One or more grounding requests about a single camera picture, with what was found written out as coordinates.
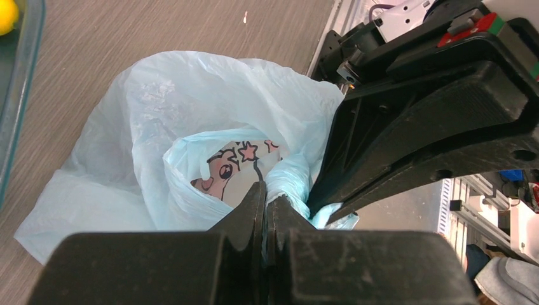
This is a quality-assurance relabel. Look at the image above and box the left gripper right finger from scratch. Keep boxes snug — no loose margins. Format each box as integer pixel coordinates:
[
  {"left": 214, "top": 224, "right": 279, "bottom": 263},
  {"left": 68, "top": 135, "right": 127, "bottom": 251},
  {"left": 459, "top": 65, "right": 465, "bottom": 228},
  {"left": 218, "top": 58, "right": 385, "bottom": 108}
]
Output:
[{"left": 266, "top": 196, "right": 476, "bottom": 304}]

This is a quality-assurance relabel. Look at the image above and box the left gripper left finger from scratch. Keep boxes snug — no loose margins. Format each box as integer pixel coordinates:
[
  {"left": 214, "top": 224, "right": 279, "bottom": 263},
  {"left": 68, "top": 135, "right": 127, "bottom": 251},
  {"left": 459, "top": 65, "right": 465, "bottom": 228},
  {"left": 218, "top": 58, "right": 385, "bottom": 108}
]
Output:
[{"left": 28, "top": 182, "right": 266, "bottom": 304}]

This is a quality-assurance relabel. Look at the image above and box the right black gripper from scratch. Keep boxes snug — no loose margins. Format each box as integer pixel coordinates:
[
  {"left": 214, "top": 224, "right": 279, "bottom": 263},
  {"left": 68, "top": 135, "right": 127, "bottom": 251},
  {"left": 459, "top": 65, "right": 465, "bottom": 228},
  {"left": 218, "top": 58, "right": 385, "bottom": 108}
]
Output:
[{"left": 307, "top": 1, "right": 538, "bottom": 220}]

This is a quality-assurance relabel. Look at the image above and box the light blue plastic bag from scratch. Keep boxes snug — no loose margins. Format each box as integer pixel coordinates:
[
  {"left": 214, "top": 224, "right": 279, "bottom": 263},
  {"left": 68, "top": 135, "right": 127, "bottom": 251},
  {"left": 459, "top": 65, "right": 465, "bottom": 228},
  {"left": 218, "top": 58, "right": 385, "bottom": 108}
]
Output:
[{"left": 15, "top": 51, "right": 358, "bottom": 264}]

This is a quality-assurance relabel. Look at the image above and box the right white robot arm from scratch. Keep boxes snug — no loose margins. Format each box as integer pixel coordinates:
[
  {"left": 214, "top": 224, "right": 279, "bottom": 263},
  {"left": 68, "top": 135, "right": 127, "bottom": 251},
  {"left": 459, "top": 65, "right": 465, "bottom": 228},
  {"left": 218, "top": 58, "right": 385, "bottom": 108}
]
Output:
[{"left": 306, "top": 1, "right": 538, "bottom": 221}]

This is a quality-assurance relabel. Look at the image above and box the teal plastic fruit container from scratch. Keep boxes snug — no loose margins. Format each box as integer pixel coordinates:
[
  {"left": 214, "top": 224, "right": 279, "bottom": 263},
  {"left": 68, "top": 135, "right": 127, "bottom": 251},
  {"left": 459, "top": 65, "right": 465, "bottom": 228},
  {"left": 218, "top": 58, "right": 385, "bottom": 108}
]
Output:
[{"left": 1, "top": 0, "right": 46, "bottom": 203}]

